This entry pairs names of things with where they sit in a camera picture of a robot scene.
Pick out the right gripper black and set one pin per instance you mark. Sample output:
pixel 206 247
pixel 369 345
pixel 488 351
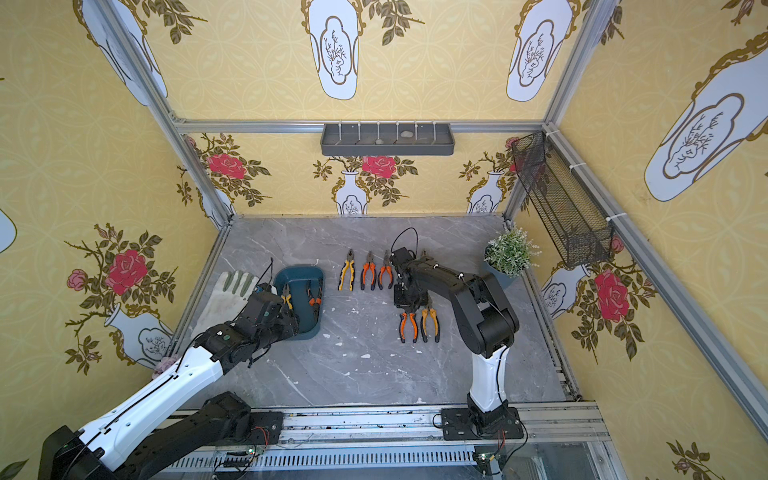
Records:
pixel 409 297

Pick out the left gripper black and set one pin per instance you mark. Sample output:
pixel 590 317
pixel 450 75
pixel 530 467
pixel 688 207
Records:
pixel 288 309

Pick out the orange black combination pliers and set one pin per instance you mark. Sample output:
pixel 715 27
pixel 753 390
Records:
pixel 408 328

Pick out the large yellow black lineman pliers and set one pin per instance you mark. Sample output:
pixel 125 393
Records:
pixel 430 324

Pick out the orange black needle pliers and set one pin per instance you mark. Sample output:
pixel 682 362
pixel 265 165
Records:
pixel 368 278

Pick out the yellow black deli pliers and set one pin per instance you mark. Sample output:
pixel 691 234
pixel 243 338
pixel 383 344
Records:
pixel 287 297

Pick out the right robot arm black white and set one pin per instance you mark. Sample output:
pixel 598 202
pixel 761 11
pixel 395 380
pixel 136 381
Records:
pixel 485 319

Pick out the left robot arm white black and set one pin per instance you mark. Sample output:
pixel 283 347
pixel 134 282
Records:
pixel 129 442

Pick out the orange black upside-down long-nose pliers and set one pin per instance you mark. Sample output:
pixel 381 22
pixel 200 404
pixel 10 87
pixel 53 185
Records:
pixel 314 299

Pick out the teal storage box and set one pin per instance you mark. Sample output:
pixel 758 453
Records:
pixel 296 277

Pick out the white green work glove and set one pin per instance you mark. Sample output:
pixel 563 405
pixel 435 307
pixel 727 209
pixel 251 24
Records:
pixel 229 296

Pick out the blue plant pot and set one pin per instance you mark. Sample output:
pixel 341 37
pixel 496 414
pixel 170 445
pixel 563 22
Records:
pixel 504 280

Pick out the purple artificial flower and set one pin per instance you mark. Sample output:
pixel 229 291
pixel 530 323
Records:
pixel 164 364

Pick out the green white artificial plant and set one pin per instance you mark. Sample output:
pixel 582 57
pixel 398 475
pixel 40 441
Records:
pixel 512 252

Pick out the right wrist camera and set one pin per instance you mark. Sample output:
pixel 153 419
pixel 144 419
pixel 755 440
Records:
pixel 401 257

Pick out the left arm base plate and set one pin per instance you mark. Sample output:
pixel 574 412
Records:
pixel 258 428

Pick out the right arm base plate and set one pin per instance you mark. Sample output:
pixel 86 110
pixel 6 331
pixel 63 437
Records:
pixel 470 424

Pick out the grey wall shelf tray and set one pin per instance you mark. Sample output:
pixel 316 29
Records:
pixel 387 138

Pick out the black wire mesh basket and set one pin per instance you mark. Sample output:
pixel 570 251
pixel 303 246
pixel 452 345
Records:
pixel 576 225

